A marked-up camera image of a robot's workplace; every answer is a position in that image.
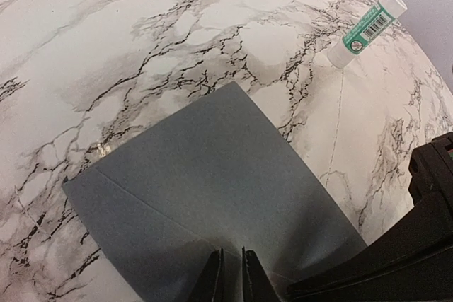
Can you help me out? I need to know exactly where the dark grey envelope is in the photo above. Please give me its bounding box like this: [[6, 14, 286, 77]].
[[63, 83, 366, 301]]

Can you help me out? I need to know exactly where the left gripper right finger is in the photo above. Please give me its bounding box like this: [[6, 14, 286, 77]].
[[241, 248, 280, 302]]

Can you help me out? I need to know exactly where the green white glue stick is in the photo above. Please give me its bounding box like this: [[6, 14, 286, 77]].
[[327, 0, 408, 69]]

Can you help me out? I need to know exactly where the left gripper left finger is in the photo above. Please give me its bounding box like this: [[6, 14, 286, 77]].
[[189, 248, 225, 302]]

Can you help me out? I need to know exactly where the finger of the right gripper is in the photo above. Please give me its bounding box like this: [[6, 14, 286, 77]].
[[287, 132, 452, 301]]

